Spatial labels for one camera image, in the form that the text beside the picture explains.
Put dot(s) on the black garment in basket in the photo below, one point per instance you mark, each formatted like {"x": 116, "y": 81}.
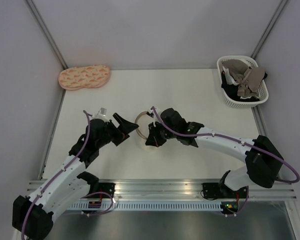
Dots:
{"x": 230, "y": 91}

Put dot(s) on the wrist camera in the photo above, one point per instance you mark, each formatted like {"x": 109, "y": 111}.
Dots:
{"x": 101, "y": 115}
{"x": 153, "y": 112}

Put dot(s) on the aluminium mounting rail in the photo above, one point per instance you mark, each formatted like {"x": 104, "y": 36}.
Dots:
{"x": 188, "y": 190}

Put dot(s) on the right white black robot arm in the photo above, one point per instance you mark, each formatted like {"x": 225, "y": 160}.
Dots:
{"x": 260, "y": 157}

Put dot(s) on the white garment in basket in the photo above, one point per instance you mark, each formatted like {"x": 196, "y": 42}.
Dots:
{"x": 229, "y": 79}

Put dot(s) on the beige bra in basket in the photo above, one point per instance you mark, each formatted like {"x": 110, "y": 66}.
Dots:
{"x": 252, "y": 77}

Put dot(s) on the left aluminium corner post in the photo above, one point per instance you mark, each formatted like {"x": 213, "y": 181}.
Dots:
{"x": 33, "y": 9}

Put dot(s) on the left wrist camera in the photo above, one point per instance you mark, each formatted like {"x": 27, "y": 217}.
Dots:
{"x": 101, "y": 115}

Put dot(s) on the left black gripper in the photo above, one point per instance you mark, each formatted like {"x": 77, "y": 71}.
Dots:
{"x": 121, "y": 132}

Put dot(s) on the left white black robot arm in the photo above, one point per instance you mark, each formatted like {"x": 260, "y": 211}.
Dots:
{"x": 34, "y": 215}

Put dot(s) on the white slotted cable duct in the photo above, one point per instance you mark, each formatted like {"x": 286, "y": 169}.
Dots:
{"x": 84, "y": 205}

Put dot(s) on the right aluminium corner post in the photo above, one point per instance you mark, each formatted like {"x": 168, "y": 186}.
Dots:
{"x": 270, "y": 26}

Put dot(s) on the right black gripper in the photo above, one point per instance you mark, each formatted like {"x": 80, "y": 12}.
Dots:
{"x": 153, "y": 139}

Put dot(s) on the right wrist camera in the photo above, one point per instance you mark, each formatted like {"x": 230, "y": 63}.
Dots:
{"x": 153, "y": 112}

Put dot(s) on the pink carrot print bra case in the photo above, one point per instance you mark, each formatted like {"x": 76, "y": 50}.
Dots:
{"x": 85, "y": 77}

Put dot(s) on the aluminium corner post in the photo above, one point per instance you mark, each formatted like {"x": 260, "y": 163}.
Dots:
{"x": 33, "y": 9}
{"x": 270, "y": 26}

